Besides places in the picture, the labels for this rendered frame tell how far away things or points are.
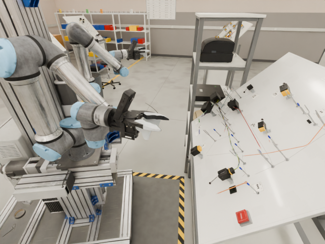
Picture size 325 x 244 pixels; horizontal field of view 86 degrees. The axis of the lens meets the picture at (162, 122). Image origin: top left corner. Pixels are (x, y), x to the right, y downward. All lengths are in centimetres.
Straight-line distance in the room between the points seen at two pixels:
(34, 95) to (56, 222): 150
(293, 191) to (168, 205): 149
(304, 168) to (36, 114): 117
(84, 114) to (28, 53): 29
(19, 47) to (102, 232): 158
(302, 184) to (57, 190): 119
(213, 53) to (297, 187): 125
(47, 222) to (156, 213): 106
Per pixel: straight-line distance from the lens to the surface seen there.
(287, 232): 140
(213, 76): 411
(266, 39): 861
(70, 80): 84
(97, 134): 73
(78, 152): 110
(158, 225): 211
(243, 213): 98
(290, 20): 874
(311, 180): 98
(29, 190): 124
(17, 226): 230
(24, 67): 81
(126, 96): 57
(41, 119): 89
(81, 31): 138
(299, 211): 94
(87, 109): 68
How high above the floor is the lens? 189
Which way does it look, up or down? 33 degrees down
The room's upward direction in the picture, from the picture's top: straight up
